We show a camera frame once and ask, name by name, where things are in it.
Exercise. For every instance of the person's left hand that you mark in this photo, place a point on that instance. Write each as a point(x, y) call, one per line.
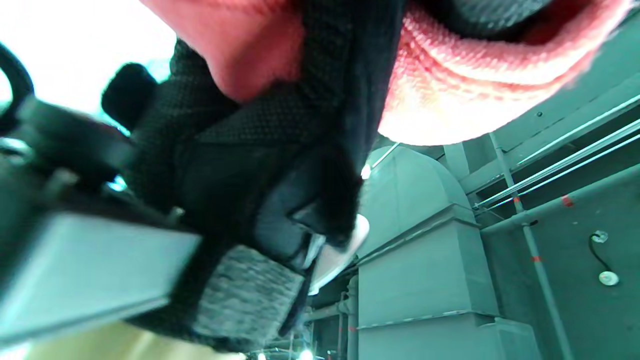
point(280, 150)

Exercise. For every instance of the grey air duct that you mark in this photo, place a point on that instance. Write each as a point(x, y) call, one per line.
point(425, 270)

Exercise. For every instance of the pink square towel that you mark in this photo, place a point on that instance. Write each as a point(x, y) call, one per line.
point(475, 90)

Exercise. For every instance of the black and white hand controller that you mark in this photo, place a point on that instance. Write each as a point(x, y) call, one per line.
point(340, 260)

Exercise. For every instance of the grey ceiling pipes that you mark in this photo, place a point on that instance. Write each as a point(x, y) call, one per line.
point(567, 201)

